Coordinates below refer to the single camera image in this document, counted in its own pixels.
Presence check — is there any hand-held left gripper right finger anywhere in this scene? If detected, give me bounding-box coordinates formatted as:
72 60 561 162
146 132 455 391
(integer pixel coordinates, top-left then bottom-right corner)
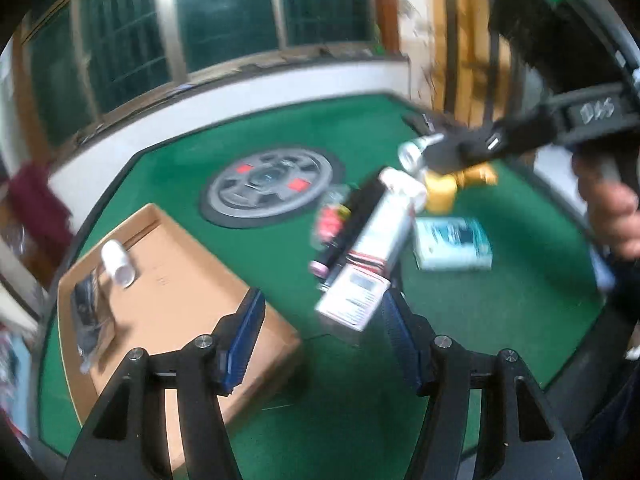
381 287 583 480

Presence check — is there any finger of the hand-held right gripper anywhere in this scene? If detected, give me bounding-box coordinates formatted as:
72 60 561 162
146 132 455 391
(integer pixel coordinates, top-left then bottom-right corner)
425 102 566 173

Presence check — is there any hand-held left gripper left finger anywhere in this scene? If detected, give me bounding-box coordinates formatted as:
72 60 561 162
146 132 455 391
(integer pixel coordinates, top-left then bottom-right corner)
60 287 266 480

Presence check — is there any yellow cylindrical container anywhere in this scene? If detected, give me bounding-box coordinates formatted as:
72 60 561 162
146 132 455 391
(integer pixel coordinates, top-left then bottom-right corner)
422 169 459 214

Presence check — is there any silver can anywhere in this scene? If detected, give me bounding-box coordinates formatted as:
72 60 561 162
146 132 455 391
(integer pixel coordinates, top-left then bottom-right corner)
397 132 446 172

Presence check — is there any cardboard box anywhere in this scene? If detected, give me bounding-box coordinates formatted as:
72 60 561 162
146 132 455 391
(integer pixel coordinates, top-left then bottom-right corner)
57 203 303 468

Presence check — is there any teal and white box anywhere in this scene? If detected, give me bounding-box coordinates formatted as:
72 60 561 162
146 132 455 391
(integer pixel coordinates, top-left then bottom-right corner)
412 216 494 272

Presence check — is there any long white red-striped box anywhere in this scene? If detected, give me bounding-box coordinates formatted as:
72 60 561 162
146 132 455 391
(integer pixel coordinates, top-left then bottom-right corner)
315 167 429 334

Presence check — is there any long black box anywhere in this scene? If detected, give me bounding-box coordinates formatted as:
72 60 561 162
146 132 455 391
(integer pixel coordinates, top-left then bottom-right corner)
320 182 387 292

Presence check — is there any clear pack with red label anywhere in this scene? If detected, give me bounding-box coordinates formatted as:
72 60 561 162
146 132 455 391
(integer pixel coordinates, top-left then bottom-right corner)
309 185 352 278

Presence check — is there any person's right forearm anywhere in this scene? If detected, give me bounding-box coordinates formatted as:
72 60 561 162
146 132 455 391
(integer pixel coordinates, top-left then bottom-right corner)
605 257 640 356

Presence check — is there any person's right hand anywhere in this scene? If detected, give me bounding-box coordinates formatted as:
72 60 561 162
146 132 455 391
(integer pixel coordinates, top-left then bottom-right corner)
571 152 640 261

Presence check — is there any yellow toy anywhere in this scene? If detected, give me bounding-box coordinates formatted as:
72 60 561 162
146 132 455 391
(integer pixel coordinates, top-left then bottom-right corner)
456 161 499 187

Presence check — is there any black tray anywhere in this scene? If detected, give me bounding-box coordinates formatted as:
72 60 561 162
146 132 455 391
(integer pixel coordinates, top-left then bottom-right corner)
401 111 453 134

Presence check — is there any yellow wooden door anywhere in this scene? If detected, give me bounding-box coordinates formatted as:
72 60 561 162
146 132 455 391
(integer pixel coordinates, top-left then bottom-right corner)
434 0 532 126

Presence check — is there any round grey table centre panel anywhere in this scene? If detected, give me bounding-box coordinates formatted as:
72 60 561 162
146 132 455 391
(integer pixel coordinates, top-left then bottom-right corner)
200 149 347 229

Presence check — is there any white plastic bottle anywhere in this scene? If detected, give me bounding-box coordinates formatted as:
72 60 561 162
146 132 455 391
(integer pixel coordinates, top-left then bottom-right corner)
100 239 137 289

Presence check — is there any black plastic packet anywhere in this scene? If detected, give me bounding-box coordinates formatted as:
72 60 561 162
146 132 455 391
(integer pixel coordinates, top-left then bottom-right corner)
71 269 117 373

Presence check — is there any patterned cloth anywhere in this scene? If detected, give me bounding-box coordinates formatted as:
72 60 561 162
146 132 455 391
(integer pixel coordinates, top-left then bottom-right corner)
0 322 32 438

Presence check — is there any dark red cloth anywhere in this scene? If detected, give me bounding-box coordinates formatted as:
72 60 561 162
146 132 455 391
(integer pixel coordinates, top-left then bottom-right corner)
9 161 72 247

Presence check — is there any wooden framed window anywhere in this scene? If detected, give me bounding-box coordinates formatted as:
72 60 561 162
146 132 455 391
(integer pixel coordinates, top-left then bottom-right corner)
20 0 401 133

